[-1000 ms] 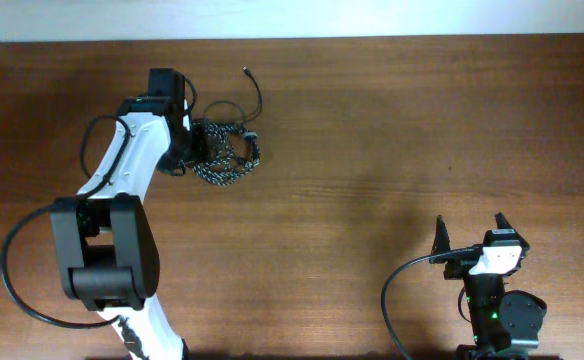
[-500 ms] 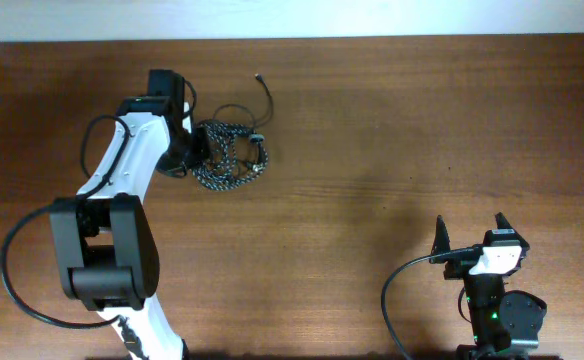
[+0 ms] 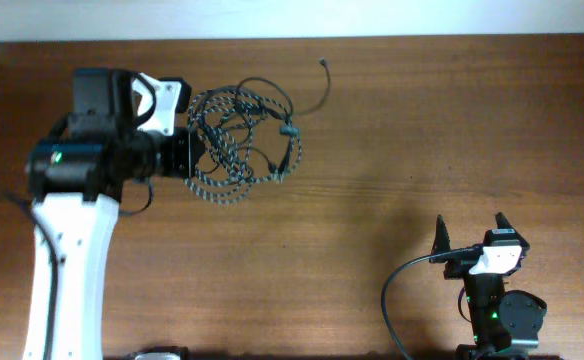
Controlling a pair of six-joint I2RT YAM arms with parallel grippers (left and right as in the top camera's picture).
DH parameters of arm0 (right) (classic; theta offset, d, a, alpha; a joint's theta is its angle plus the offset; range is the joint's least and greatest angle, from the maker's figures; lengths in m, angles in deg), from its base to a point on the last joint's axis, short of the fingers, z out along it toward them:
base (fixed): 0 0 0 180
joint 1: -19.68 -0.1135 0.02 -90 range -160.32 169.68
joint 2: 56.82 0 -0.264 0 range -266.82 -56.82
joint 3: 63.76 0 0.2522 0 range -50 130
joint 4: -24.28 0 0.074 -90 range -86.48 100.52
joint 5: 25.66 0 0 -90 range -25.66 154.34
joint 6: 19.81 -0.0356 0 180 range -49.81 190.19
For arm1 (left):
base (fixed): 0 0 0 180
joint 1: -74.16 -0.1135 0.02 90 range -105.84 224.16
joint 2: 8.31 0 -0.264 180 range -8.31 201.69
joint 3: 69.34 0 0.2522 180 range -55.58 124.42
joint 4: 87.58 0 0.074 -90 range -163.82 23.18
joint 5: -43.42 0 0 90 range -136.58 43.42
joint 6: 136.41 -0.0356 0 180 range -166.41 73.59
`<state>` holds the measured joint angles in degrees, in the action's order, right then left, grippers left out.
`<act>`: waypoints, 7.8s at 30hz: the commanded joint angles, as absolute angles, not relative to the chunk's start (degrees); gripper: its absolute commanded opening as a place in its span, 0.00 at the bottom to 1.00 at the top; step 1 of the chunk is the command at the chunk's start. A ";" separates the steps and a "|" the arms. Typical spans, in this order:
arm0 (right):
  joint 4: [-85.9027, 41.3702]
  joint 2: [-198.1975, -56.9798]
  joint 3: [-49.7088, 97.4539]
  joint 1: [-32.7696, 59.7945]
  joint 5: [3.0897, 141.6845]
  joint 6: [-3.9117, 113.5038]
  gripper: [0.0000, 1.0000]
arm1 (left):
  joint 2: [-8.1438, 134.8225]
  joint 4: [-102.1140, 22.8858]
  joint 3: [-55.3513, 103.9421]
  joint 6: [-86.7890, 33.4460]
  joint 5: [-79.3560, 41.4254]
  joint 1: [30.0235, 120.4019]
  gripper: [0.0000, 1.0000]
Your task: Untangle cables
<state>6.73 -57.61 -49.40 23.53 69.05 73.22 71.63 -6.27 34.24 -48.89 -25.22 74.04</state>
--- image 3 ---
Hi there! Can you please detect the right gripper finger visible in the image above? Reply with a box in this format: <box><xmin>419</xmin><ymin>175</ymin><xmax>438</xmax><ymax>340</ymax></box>
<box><xmin>495</xmin><ymin>212</ymin><xmax>528</xmax><ymax>246</ymax></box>
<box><xmin>431</xmin><ymin>214</ymin><xmax>451</xmax><ymax>255</ymax></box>

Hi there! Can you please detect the thin black cable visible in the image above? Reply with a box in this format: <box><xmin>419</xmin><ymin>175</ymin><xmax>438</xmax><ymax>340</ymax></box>
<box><xmin>206</xmin><ymin>57</ymin><xmax>332</xmax><ymax>176</ymax></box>

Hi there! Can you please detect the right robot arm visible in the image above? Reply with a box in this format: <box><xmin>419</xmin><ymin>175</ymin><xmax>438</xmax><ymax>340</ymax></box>
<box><xmin>430</xmin><ymin>212</ymin><xmax>547</xmax><ymax>360</ymax></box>

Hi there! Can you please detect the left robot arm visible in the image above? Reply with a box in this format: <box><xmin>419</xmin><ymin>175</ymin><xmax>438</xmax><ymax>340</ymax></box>
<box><xmin>23</xmin><ymin>68</ymin><xmax>204</xmax><ymax>359</ymax></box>

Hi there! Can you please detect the right camera cable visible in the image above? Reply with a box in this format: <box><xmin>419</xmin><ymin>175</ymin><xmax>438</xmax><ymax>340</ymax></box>
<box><xmin>379</xmin><ymin>246</ymin><xmax>476</xmax><ymax>360</ymax></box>

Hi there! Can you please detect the camera cable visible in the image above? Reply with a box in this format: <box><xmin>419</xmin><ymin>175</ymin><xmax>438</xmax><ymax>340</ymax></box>
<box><xmin>379</xmin><ymin>246</ymin><xmax>476</xmax><ymax>360</ymax></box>
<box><xmin>4</xmin><ymin>191</ymin><xmax>59</xmax><ymax>360</ymax></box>

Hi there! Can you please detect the left camera cable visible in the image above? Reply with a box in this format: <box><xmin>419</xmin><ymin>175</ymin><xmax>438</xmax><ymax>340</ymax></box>
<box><xmin>4</xmin><ymin>191</ymin><xmax>59</xmax><ymax>360</ymax></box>

